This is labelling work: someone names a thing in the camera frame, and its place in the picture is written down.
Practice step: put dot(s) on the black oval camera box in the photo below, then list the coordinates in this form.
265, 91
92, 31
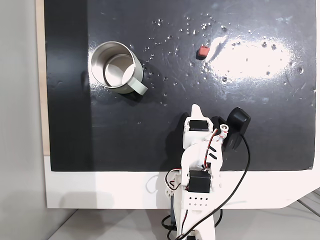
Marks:
237, 122

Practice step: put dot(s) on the small red cube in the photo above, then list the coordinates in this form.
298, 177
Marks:
203, 52

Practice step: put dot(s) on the grey table clamp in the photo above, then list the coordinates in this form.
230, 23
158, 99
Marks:
172, 212

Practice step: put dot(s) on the stainless steel mug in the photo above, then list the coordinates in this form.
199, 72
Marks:
117, 67

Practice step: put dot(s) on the beige wooden board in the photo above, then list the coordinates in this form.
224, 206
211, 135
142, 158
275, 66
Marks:
41, 75

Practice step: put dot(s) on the black table mat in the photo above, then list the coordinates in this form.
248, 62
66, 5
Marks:
125, 130

